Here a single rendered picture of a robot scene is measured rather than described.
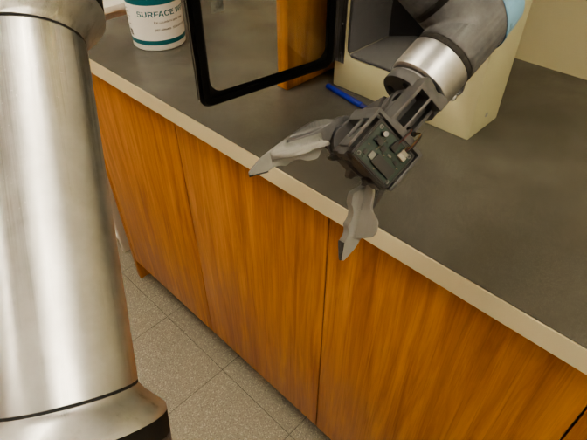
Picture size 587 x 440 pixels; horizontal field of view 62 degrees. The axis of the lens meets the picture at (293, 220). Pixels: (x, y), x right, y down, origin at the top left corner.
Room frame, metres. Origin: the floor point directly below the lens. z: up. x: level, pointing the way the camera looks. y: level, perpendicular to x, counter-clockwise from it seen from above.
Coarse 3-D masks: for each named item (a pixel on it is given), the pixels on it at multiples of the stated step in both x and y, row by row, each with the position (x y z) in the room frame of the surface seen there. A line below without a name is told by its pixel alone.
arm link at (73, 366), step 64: (0, 0) 0.31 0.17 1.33; (64, 0) 0.33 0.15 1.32; (0, 64) 0.28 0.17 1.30; (64, 64) 0.30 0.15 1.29; (0, 128) 0.25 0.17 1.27; (64, 128) 0.26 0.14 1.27; (0, 192) 0.22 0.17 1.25; (64, 192) 0.23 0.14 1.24; (0, 256) 0.19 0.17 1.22; (64, 256) 0.20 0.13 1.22; (0, 320) 0.17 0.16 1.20; (64, 320) 0.17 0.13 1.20; (128, 320) 0.20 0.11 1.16; (0, 384) 0.14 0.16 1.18; (64, 384) 0.14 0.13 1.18; (128, 384) 0.16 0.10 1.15
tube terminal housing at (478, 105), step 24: (528, 0) 0.83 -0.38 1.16; (504, 48) 0.79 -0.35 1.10; (336, 72) 0.98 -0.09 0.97; (360, 72) 0.93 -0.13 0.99; (384, 72) 0.89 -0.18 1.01; (480, 72) 0.76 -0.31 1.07; (504, 72) 0.82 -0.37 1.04; (480, 96) 0.76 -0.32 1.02; (432, 120) 0.81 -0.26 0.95; (456, 120) 0.78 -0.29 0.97; (480, 120) 0.79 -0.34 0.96
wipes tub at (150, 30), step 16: (128, 0) 1.16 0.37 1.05; (144, 0) 1.15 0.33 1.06; (160, 0) 1.16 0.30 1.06; (176, 0) 1.20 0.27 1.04; (128, 16) 1.18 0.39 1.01; (144, 16) 1.15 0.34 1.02; (160, 16) 1.16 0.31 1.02; (176, 16) 1.19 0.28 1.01; (144, 32) 1.15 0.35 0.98; (160, 32) 1.15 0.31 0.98; (176, 32) 1.18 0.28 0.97; (144, 48) 1.16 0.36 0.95; (160, 48) 1.15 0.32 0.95
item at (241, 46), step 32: (224, 0) 0.82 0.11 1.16; (256, 0) 0.86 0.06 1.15; (288, 0) 0.90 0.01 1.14; (320, 0) 0.94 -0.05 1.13; (224, 32) 0.82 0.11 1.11; (256, 32) 0.85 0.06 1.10; (288, 32) 0.89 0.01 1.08; (320, 32) 0.94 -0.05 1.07; (224, 64) 0.81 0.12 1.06; (256, 64) 0.85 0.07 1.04; (288, 64) 0.89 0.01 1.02
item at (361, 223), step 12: (360, 192) 0.44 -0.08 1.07; (372, 192) 0.43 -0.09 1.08; (348, 204) 0.44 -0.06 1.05; (360, 204) 0.44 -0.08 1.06; (372, 204) 0.42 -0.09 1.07; (348, 216) 0.44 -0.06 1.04; (360, 216) 0.43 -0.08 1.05; (372, 216) 0.41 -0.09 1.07; (348, 228) 0.42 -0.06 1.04; (360, 228) 0.41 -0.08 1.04; (372, 228) 0.40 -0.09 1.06; (348, 240) 0.41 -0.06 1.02; (348, 252) 0.40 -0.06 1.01
